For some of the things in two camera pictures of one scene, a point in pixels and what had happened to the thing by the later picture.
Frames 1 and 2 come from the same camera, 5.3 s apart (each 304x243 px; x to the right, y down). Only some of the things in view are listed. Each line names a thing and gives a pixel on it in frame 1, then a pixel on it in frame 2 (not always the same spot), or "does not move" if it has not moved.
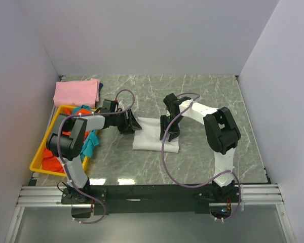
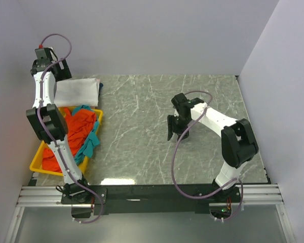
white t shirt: [148, 138] to [76, 92]
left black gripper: [129, 124] to [64, 74]
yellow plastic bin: [35, 161] does not move
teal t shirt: [92, 140] does not move
